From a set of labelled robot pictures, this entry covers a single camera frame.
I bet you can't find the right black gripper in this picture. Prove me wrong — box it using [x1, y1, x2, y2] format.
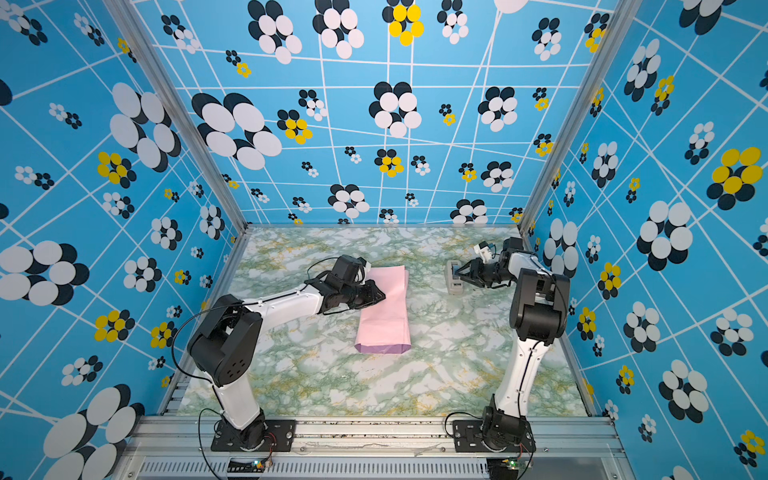
[457, 260, 516, 288]

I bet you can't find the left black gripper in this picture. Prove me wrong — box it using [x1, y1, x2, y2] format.
[341, 281, 388, 311]

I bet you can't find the purple wrapping paper sheet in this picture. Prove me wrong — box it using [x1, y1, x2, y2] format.
[355, 265, 411, 354]

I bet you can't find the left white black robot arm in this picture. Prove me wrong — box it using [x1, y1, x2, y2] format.
[187, 255, 386, 451]

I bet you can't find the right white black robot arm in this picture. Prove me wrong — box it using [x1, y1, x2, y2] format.
[450, 237, 570, 453]

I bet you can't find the white tape dispenser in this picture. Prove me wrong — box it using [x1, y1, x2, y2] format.
[445, 260, 464, 295]

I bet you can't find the right green circuit board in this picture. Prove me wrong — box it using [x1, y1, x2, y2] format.
[486, 458, 521, 479]

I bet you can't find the green circuit board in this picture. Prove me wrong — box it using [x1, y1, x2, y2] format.
[227, 459, 273, 474]
[486, 458, 521, 479]

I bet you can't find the left green circuit board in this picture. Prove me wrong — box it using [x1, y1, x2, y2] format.
[227, 459, 273, 474]

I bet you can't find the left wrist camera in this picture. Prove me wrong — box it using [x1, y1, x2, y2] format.
[355, 257, 371, 283]

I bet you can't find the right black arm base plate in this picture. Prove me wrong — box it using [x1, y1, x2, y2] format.
[450, 417, 537, 454]

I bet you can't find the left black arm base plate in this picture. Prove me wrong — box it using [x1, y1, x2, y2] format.
[210, 419, 297, 452]

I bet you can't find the aluminium front rail frame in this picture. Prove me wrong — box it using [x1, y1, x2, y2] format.
[114, 415, 637, 479]

